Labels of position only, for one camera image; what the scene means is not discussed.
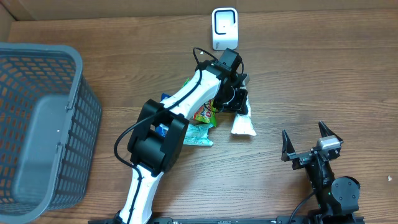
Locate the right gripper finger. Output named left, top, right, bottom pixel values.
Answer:
left=281, top=129, right=296, bottom=162
left=318, top=121, right=343, bottom=144

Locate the white tube with gold cap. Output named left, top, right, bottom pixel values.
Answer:
left=231, top=98, right=257, bottom=136

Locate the green Haribo gummy bag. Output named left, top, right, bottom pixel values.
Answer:
left=182, top=77, right=218, bottom=128

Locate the light teal snack packet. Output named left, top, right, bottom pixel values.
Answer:
left=183, top=123, right=213, bottom=146

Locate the blue snack bar wrapper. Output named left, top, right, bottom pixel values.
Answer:
left=155, top=93, right=170, bottom=137

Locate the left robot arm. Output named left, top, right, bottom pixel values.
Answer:
left=114, top=49, right=248, bottom=223

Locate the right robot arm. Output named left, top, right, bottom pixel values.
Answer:
left=281, top=121, right=364, bottom=224

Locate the white barcode scanner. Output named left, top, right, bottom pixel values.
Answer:
left=211, top=7, right=239, bottom=50

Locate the grey plastic shopping basket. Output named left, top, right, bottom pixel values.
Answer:
left=1, top=42, right=102, bottom=223

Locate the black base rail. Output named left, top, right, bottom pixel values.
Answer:
left=87, top=216, right=365, bottom=224

